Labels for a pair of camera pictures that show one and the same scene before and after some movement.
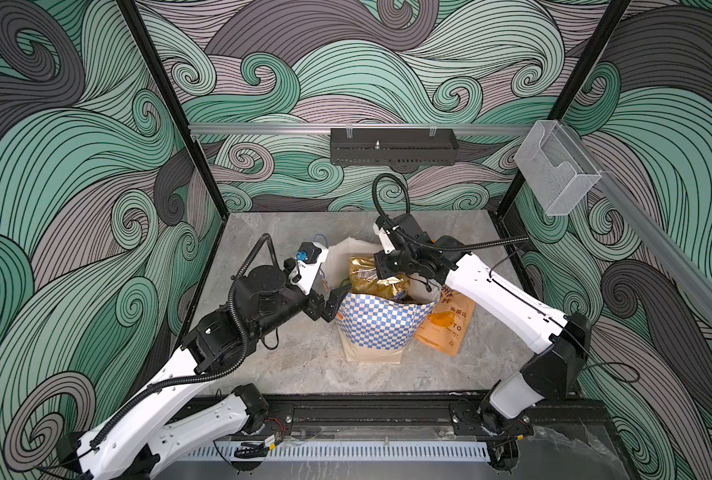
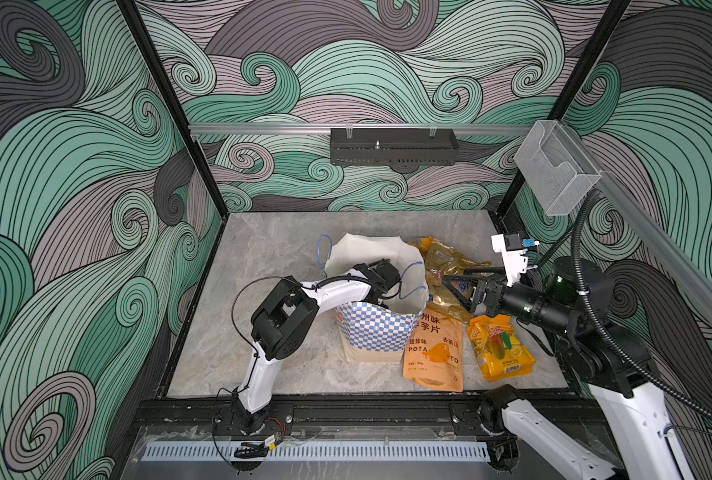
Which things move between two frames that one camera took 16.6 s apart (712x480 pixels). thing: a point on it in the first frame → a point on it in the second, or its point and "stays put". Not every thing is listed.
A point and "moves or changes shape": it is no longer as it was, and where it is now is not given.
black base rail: (360, 417) stays put
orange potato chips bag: (446, 327) moves or changes shape
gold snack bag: (365, 279) moves or changes shape
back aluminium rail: (311, 129) stays put
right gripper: (383, 260) → (489, 287)
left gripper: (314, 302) → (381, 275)
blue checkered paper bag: (375, 329) stays put
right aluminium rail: (666, 248) stays put
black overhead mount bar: (394, 147) stays put
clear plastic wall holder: (555, 169) stays put
